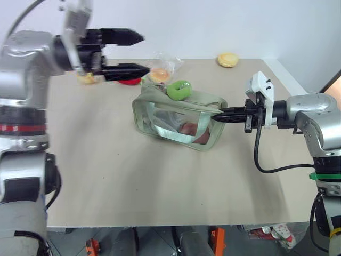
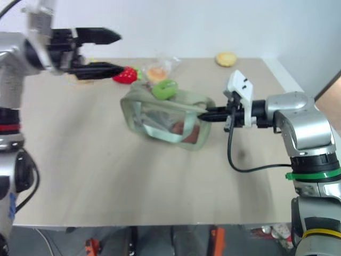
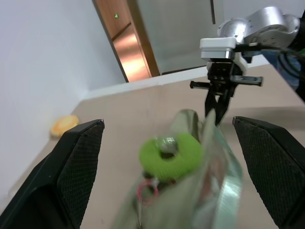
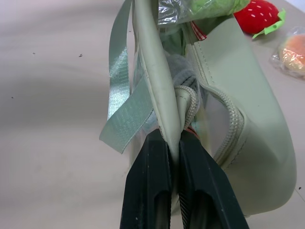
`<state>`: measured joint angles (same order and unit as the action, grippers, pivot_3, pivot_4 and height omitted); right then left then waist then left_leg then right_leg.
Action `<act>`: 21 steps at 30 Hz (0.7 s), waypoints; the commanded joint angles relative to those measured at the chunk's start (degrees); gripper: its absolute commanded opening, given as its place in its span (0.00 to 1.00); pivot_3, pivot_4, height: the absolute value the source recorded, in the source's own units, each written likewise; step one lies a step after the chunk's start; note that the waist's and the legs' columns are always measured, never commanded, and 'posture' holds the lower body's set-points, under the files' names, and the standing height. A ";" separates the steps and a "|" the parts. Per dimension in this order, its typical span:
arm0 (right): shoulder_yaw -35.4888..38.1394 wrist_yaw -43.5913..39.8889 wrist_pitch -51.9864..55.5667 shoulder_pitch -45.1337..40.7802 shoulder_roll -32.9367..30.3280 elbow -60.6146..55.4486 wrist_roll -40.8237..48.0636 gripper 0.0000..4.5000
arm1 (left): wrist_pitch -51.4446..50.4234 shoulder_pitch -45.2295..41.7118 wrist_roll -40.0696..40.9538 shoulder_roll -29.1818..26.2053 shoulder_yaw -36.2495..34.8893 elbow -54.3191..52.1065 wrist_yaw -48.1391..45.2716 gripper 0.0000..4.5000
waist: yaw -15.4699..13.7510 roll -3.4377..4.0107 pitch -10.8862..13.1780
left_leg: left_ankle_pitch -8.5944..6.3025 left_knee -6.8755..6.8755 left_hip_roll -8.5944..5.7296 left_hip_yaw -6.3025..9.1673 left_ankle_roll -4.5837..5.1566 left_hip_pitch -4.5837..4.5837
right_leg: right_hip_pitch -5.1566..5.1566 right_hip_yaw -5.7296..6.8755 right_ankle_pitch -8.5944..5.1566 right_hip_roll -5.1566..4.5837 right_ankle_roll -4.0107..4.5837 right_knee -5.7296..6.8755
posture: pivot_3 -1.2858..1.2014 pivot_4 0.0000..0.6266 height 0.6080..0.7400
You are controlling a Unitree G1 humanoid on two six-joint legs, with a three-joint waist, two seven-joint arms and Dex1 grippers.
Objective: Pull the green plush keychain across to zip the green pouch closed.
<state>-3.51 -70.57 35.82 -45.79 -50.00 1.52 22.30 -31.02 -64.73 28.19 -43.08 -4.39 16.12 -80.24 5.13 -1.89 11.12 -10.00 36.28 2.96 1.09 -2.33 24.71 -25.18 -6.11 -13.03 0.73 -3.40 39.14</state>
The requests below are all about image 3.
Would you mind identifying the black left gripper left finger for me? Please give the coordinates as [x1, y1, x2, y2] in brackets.
[0, 118, 105, 229]

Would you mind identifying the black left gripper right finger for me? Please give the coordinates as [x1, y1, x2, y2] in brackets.
[232, 115, 305, 229]

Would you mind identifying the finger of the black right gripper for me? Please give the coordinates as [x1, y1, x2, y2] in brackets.
[204, 88, 218, 118]
[213, 92, 231, 126]

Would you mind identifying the clear plastic bag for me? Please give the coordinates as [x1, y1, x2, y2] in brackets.
[114, 108, 244, 229]

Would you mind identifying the yellow orange plush toy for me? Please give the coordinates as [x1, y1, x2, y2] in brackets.
[50, 115, 80, 138]

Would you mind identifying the brown wooden door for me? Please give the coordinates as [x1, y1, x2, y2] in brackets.
[92, 0, 161, 83]

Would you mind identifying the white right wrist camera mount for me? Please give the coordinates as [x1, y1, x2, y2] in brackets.
[199, 37, 248, 75]

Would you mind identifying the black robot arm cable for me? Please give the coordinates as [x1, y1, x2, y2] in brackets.
[235, 42, 305, 58]

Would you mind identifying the green plush ring keychain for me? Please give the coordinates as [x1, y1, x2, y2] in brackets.
[139, 132, 203, 181]

